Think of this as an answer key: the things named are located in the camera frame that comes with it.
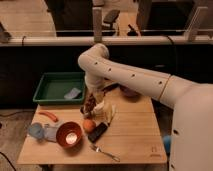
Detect white cup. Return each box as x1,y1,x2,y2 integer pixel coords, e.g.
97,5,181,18
93,101,105,115

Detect yellow banana peel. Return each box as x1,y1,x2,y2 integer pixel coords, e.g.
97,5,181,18
104,104,116,125

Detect white railing bar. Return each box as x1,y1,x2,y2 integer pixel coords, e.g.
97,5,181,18
0,36,213,46

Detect blue floor object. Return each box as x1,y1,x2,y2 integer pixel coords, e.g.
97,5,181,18
163,135,171,154

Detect purple grape bunch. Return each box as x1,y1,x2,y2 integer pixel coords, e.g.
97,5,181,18
84,94,96,113

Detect purple bowl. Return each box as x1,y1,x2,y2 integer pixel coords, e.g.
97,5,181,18
120,86,139,97

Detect red bowl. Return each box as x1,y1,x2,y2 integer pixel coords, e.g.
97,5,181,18
56,122,82,148

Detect wooden table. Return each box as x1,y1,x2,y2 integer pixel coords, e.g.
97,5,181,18
18,88,167,165

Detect orange fruit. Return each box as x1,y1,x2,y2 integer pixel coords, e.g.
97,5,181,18
83,119,96,133

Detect grey cloth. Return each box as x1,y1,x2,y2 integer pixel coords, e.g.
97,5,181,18
44,121,63,142

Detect silver fork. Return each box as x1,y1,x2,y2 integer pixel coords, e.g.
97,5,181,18
90,144,120,162

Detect orange carrot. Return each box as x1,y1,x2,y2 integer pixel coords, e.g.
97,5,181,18
38,111,58,122

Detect small dark jar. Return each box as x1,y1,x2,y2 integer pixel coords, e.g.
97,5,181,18
80,106,91,119

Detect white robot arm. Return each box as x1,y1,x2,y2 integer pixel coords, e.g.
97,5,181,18
78,43,213,171

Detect green plastic tray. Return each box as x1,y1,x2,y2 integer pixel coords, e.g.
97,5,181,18
33,72,86,105

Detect grey sponge in tray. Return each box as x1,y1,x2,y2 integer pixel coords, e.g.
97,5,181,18
64,88,81,100

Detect black rectangular block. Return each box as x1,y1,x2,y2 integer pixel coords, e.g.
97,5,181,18
88,122,108,143

